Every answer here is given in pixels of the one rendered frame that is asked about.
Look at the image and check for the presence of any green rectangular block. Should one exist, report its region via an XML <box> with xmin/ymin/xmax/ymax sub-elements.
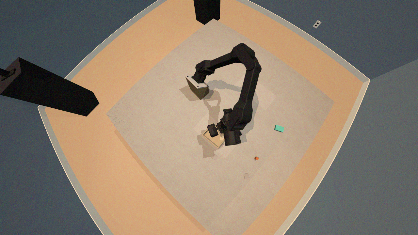
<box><xmin>274</xmin><ymin>125</ymin><xmax>284</xmax><ymax>132</ymax></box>

